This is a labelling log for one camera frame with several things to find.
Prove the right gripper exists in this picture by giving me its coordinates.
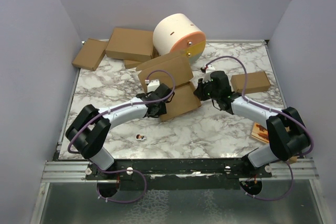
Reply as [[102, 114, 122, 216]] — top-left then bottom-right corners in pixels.
[[194, 77, 220, 101]]

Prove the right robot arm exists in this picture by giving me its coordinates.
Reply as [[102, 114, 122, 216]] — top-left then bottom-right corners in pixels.
[[194, 67, 312, 177]]

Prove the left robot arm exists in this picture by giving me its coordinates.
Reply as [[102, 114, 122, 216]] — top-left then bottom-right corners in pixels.
[[65, 84, 175, 179]]

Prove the cardboard box under large box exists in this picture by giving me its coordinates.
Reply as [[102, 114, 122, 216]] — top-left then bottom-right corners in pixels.
[[123, 53, 158, 69]]

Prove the small folded cardboard box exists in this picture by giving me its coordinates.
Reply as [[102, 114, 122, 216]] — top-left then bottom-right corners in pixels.
[[230, 71, 270, 94]]

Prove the large folded cardboard box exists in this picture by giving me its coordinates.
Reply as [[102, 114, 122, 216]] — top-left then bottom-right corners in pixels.
[[105, 28, 155, 62]]

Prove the cardboard box under book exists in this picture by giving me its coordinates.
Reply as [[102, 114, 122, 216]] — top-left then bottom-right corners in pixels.
[[288, 156, 299, 164]]

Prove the small cartoon sticker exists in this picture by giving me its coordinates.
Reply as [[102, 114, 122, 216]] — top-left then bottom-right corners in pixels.
[[135, 134, 146, 140]]

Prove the round cream drawer cabinet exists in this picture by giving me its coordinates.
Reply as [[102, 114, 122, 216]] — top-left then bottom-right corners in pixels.
[[153, 13, 206, 64]]

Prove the orange paperback book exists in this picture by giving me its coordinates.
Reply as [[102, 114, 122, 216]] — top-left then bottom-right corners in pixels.
[[250, 123, 269, 144]]

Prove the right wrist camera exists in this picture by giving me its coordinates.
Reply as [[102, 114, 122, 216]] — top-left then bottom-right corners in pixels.
[[201, 65, 216, 83]]

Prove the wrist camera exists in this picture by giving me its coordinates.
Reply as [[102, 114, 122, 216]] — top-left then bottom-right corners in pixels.
[[201, 65, 216, 83], [145, 79, 160, 93]]

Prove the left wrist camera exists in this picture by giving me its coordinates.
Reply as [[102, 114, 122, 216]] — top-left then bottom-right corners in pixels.
[[145, 79, 160, 93]]

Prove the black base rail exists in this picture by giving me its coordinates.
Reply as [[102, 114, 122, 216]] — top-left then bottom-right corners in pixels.
[[86, 158, 271, 190]]

